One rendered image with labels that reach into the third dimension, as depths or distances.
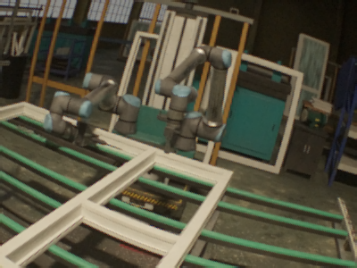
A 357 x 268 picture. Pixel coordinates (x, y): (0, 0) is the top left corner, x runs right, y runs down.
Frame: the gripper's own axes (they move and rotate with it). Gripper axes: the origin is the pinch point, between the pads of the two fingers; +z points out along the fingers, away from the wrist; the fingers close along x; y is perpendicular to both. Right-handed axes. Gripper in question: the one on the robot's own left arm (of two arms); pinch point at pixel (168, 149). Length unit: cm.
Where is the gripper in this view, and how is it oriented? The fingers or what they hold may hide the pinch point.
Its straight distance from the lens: 215.2
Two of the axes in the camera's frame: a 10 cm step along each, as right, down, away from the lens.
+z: -2.3, 9.4, 2.5
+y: 9.4, 2.8, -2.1
